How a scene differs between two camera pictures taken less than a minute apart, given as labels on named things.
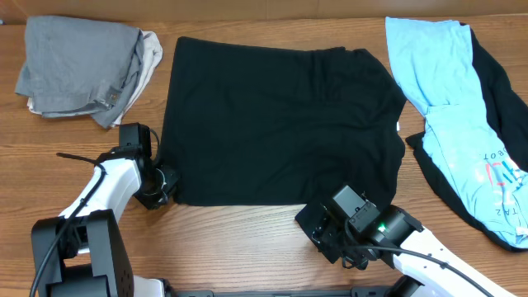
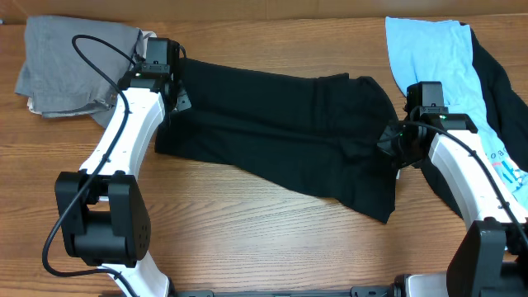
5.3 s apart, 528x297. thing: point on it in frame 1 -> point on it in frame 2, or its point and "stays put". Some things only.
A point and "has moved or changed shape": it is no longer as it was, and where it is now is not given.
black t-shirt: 259,124 has moved or changed shape
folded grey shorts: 79,67 stays put
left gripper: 153,200 -> 183,101
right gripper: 327,233 -> 386,146
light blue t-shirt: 436,62 stays put
